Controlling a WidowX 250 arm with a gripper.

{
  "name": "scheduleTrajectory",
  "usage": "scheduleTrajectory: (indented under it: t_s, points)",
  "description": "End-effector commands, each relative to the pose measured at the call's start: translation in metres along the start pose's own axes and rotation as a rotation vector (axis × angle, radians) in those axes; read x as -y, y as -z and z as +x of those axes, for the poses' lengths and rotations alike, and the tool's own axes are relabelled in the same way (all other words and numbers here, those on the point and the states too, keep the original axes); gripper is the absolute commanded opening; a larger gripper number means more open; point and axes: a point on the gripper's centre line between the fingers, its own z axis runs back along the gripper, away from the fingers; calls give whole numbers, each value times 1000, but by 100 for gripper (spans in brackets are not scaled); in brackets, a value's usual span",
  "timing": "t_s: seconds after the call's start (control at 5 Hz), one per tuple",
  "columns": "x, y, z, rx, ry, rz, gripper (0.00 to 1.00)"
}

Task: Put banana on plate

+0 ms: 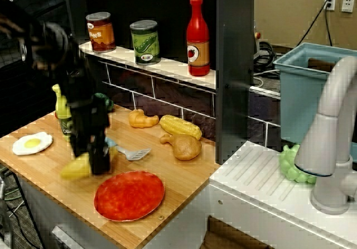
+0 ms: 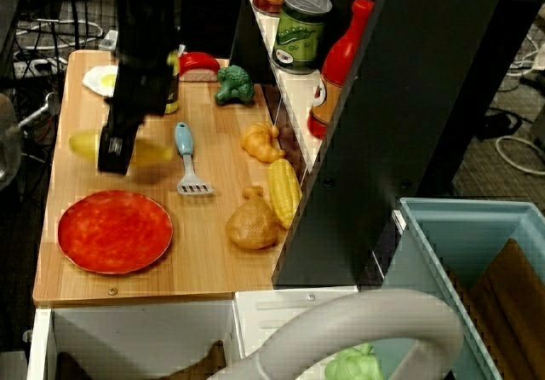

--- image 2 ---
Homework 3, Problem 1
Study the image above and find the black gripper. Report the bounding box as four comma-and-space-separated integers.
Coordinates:
96, 51, 175, 176

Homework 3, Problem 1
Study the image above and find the yellow toy banana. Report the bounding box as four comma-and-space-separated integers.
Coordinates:
68, 130, 176, 169

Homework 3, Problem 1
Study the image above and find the red round plate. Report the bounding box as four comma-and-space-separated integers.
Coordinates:
57, 189, 175, 275

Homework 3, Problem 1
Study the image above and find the toy fried egg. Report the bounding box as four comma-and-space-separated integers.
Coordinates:
81, 64, 120, 98

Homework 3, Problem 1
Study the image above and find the green olive oil bottle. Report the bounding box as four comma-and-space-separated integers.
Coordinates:
163, 49, 181, 115

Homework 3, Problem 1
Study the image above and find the silver metal clamp rod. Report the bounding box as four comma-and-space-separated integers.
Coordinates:
16, 91, 61, 130

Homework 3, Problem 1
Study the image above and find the white flat adapter box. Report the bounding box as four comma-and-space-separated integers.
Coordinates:
100, 29, 119, 52

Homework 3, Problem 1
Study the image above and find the white power strip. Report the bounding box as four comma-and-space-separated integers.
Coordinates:
11, 58, 67, 79

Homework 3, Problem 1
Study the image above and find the red tuna sushi toy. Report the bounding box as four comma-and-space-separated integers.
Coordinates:
177, 51, 221, 83

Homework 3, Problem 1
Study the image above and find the green toy broccoli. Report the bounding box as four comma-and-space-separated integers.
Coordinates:
213, 65, 256, 107

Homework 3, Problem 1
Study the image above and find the toy croissant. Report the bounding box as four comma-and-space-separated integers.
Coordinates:
240, 122, 287, 164

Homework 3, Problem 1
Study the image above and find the brown toy chicken drumstick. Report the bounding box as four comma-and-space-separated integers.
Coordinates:
224, 185, 280, 251

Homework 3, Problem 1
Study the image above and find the yellow toy corn cob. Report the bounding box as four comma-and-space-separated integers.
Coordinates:
267, 158, 303, 231

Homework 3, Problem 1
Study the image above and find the white toy sink cabinet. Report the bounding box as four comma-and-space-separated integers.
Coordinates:
26, 285, 384, 380

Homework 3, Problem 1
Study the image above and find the white slanted shelf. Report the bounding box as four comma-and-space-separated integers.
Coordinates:
245, 0, 329, 187

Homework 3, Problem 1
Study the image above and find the green pea can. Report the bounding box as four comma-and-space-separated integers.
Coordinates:
272, 0, 333, 77

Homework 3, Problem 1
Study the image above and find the red ketchup bottle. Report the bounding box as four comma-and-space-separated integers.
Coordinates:
306, 0, 375, 141

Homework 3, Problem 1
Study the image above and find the black upright panel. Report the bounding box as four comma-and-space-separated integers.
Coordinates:
272, 0, 545, 290

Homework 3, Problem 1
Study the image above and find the grey curved faucet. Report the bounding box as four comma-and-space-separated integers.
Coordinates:
208, 289, 464, 380

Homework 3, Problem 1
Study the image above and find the green toy bell pepper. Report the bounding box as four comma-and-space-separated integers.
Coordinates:
324, 343, 383, 380

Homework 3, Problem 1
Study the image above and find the light blue plastic bin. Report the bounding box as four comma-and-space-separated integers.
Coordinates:
374, 197, 545, 380

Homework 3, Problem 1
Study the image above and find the blue handled grey spatula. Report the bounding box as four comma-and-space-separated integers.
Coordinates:
174, 122, 215, 197

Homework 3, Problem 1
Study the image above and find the white looped cable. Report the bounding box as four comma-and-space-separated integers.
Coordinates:
495, 135, 545, 177

